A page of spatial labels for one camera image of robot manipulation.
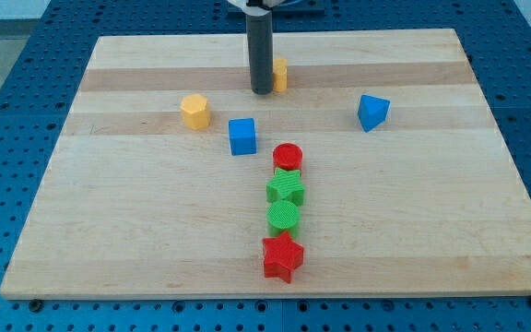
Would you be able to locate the yellow heart block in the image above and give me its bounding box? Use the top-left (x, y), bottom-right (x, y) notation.
top-left (273, 57), bottom-right (288, 92)

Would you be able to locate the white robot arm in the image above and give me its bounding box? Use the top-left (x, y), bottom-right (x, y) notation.
top-left (228, 0), bottom-right (286, 10)

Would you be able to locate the yellow hexagon block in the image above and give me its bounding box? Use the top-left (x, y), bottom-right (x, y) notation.
top-left (180, 94), bottom-right (211, 130)

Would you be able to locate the red cylinder block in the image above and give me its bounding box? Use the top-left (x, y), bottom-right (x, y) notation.
top-left (272, 143), bottom-right (303, 171)

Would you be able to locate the green star block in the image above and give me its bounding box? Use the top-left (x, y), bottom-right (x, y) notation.
top-left (266, 168), bottom-right (305, 207)

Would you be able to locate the blue cube block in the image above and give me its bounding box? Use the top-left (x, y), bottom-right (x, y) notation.
top-left (229, 118), bottom-right (257, 156)

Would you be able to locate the green cylinder block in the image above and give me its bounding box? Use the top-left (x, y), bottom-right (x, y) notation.
top-left (266, 200), bottom-right (301, 239)

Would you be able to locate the red star block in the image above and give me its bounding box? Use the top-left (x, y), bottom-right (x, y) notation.
top-left (262, 231), bottom-right (304, 283)

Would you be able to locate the blue triangle block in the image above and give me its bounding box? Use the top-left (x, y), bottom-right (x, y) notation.
top-left (357, 95), bottom-right (391, 132)

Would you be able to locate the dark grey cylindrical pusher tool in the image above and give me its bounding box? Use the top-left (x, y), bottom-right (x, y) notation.
top-left (246, 10), bottom-right (274, 95)

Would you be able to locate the light wooden board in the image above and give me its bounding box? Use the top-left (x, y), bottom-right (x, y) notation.
top-left (0, 29), bottom-right (531, 300)

